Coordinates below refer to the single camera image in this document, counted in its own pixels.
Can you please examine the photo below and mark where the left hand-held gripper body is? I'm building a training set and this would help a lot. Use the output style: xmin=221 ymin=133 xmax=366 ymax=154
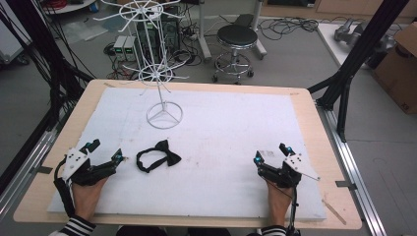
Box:
xmin=61 ymin=147 xmax=116 ymax=188

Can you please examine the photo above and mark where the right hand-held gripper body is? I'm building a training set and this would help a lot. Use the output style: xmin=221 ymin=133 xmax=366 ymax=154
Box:
xmin=259 ymin=152 xmax=321 ymax=190

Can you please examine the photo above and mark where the black bow tie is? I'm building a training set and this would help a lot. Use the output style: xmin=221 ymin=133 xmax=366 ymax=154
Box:
xmin=136 ymin=139 xmax=183 ymax=174

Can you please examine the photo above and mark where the white wire display rack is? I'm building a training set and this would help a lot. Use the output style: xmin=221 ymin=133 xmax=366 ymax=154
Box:
xmin=92 ymin=0 xmax=191 ymax=131

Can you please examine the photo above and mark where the person's right hand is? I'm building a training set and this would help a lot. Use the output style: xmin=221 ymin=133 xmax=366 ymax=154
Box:
xmin=267 ymin=180 xmax=295 ymax=228

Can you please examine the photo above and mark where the person's left hand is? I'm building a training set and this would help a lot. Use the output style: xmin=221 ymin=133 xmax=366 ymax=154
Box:
xmin=71 ymin=176 xmax=109 ymax=221

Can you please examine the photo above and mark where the grey tape strip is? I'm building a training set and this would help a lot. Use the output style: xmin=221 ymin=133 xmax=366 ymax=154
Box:
xmin=31 ymin=164 xmax=54 ymax=175
xmin=334 ymin=179 xmax=358 ymax=192

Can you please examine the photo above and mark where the white foam mat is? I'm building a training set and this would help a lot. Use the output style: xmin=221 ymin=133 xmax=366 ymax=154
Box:
xmin=46 ymin=87 xmax=328 ymax=221

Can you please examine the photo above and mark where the person's right striped sleeve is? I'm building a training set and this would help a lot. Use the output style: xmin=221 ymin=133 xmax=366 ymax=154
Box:
xmin=260 ymin=224 xmax=288 ymax=236

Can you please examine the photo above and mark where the person's striped sleeve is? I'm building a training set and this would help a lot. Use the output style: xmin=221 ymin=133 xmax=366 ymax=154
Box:
xmin=260 ymin=224 xmax=288 ymax=236
xmin=48 ymin=214 xmax=97 ymax=236

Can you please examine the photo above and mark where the thin wooden stick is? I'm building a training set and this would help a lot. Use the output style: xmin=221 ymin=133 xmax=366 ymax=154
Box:
xmin=322 ymin=199 xmax=347 ymax=226

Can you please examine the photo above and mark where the person's left striped sleeve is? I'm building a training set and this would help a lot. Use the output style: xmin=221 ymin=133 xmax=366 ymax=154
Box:
xmin=48 ymin=214 xmax=97 ymax=236

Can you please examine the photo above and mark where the grey bench power supply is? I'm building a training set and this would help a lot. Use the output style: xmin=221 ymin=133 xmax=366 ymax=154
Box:
xmin=112 ymin=34 xmax=128 ymax=62
xmin=123 ymin=34 xmax=138 ymax=63

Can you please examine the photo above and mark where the white floor platform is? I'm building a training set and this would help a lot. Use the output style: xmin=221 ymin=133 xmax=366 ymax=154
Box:
xmin=316 ymin=22 xmax=405 ymax=71

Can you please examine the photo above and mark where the black round stool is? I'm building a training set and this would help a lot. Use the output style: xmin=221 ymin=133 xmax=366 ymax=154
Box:
xmin=211 ymin=24 xmax=260 ymax=86

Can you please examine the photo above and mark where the black foot pedal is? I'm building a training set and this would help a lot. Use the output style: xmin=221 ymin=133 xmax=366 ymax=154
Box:
xmin=233 ymin=13 xmax=256 ymax=28

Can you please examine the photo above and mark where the brown cardboard box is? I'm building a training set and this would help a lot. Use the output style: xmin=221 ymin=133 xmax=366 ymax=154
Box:
xmin=372 ymin=22 xmax=417 ymax=115

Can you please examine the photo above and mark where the black computer tower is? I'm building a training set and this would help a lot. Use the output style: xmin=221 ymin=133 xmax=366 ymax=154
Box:
xmin=135 ymin=13 xmax=182 ymax=65

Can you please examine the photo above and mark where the grey machine part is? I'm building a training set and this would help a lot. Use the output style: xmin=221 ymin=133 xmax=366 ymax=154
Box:
xmin=333 ymin=18 xmax=396 ymax=52

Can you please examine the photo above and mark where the white round table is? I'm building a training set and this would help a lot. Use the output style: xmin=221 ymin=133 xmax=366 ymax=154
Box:
xmin=40 ymin=0 xmax=98 ymax=16

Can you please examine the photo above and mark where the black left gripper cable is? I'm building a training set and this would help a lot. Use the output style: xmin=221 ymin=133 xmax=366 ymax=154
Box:
xmin=53 ymin=156 xmax=77 ymax=218

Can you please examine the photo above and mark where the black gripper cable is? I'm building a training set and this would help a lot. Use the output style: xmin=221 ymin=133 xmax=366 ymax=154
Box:
xmin=53 ymin=156 xmax=77 ymax=218
xmin=285 ymin=186 xmax=302 ymax=236

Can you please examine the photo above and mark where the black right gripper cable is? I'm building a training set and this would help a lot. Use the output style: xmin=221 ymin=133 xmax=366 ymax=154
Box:
xmin=285 ymin=186 xmax=302 ymax=236

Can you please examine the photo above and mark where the aluminium rail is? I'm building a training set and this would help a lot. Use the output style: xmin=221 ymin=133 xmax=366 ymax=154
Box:
xmin=315 ymin=99 xmax=389 ymax=236
xmin=0 ymin=109 xmax=72 ymax=222

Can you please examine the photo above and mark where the black metal frame post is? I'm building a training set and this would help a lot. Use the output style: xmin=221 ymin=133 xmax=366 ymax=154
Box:
xmin=0 ymin=0 xmax=94 ymax=195
xmin=307 ymin=0 xmax=411 ymax=144

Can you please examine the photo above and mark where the bundle of black floor cables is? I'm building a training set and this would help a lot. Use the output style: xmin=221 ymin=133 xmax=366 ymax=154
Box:
xmin=260 ymin=15 xmax=321 ymax=42

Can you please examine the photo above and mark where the white table leg frame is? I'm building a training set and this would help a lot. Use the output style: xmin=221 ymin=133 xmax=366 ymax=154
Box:
xmin=196 ymin=0 xmax=268 ymax=64

